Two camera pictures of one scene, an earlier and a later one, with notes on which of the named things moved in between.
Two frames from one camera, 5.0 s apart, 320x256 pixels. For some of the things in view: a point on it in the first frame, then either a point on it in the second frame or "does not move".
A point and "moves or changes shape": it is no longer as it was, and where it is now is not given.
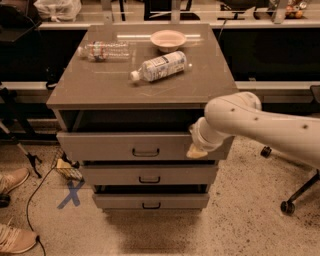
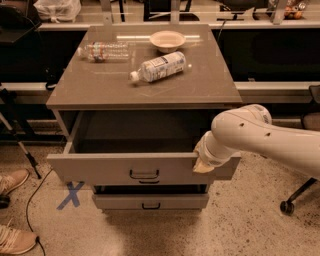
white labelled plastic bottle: (161, 66) does not move
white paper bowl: (168, 40) does not move
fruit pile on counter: (295, 11) does not move
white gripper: (197, 137) → (211, 157)
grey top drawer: (131, 146) moves or changes shape
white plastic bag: (58, 10) does not move
